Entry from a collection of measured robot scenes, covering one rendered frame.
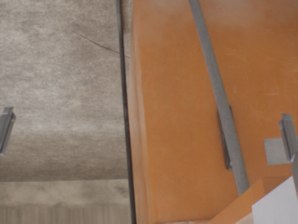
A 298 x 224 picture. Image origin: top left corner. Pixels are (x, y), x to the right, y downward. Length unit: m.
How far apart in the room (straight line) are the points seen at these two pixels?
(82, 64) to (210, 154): 0.68
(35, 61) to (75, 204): 1.36
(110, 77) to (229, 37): 0.60
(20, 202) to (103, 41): 1.52
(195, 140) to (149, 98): 0.14
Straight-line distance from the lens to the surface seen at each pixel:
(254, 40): 1.17
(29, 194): 2.77
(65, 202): 2.75
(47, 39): 1.42
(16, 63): 1.55
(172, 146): 1.01
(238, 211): 0.78
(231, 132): 0.85
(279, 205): 0.58
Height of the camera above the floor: 0.78
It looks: 24 degrees down
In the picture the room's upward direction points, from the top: 175 degrees clockwise
